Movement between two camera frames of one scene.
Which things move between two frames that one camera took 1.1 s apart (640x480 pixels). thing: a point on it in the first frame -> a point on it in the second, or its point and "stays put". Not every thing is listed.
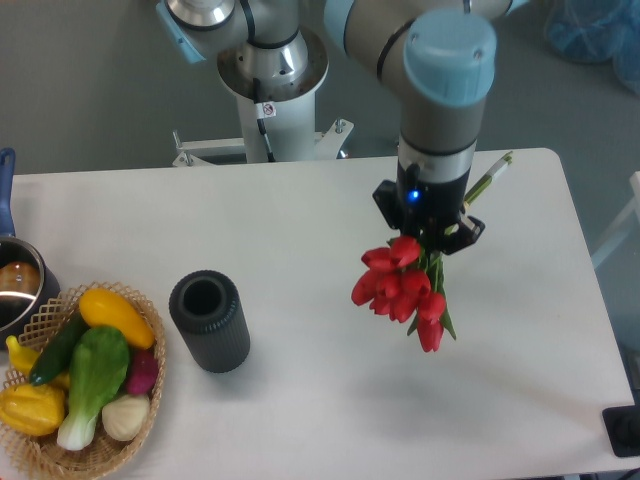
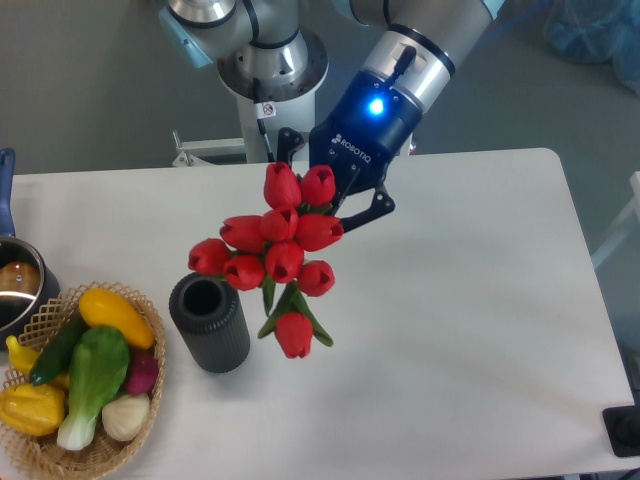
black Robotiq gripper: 430,210 -> 370,121
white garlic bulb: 125,417 stays put
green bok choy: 97,362 stays put
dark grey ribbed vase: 208,308 stays put
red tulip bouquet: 404,283 -> 272,250
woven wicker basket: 77,394 stays put
